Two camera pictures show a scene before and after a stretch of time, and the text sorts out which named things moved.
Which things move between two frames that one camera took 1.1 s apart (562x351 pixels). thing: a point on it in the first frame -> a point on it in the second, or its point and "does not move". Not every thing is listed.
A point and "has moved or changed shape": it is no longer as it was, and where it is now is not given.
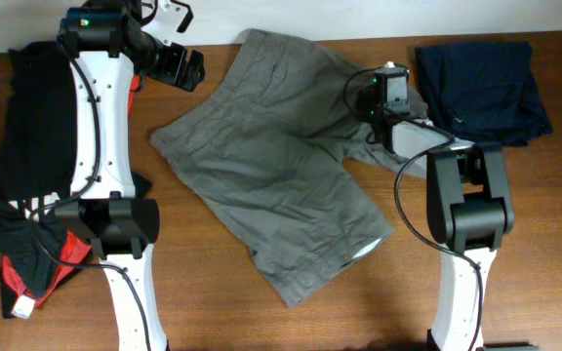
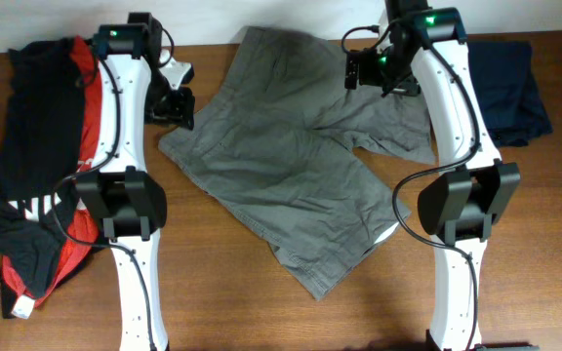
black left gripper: [172, 72] -> [180, 112]
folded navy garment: [492, 89] does not move
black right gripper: [366, 99] -> [409, 86]
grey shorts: [269, 151] has moved or changed shape
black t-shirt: [17, 186] does not move
